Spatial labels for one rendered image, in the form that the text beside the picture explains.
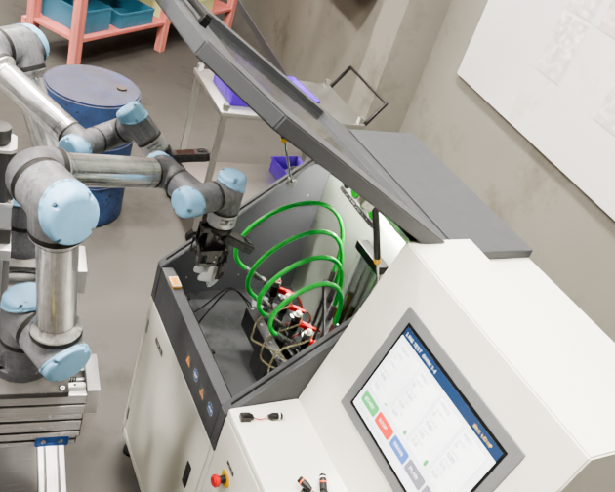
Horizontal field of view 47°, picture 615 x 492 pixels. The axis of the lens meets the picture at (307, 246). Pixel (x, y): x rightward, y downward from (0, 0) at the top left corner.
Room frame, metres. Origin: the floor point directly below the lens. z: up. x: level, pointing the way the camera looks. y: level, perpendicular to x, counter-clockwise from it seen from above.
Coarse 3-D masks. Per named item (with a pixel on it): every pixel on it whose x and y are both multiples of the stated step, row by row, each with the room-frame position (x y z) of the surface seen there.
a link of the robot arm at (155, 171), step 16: (16, 160) 1.17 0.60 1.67; (64, 160) 1.26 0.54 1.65; (80, 160) 1.31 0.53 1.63; (96, 160) 1.34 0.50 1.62; (112, 160) 1.38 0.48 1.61; (128, 160) 1.42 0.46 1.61; (144, 160) 1.46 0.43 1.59; (160, 160) 1.51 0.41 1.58; (80, 176) 1.29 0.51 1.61; (96, 176) 1.32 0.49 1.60; (112, 176) 1.36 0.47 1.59; (128, 176) 1.40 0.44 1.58; (144, 176) 1.44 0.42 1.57; (160, 176) 1.48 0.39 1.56
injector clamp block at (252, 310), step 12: (252, 312) 1.82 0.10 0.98; (252, 324) 1.79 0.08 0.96; (264, 324) 1.79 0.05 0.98; (264, 336) 1.73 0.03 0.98; (264, 348) 1.70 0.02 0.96; (276, 348) 1.70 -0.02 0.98; (288, 348) 1.71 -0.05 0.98; (252, 360) 1.73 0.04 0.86; (264, 360) 1.69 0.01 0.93; (276, 360) 1.65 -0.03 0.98; (252, 372) 1.72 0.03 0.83; (264, 372) 1.67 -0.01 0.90
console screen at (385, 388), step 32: (416, 320) 1.44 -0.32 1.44; (384, 352) 1.44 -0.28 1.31; (416, 352) 1.39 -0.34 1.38; (384, 384) 1.39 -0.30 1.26; (416, 384) 1.34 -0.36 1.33; (448, 384) 1.29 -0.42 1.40; (352, 416) 1.38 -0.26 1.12; (384, 416) 1.33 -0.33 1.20; (416, 416) 1.29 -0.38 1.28; (448, 416) 1.24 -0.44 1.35; (480, 416) 1.21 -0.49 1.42; (384, 448) 1.28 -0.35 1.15; (416, 448) 1.24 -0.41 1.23; (448, 448) 1.20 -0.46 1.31; (480, 448) 1.16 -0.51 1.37; (512, 448) 1.13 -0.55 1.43; (416, 480) 1.19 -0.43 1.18; (448, 480) 1.15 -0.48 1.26; (480, 480) 1.11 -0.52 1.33
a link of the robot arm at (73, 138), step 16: (0, 32) 1.80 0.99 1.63; (0, 48) 1.75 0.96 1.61; (0, 64) 1.71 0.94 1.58; (0, 80) 1.69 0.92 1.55; (16, 80) 1.69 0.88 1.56; (16, 96) 1.67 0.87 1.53; (32, 96) 1.67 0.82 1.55; (48, 96) 1.70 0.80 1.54; (32, 112) 1.65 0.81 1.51; (48, 112) 1.65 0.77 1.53; (64, 112) 1.67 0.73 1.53; (48, 128) 1.63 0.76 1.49; (64, 128) 1.63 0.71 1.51; (80, 128) 1.65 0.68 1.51; (96, 128) 1.69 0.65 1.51; (64, 144) 1.59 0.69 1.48; (80, 144) 1.60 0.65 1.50; (96, 144) 1.65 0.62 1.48
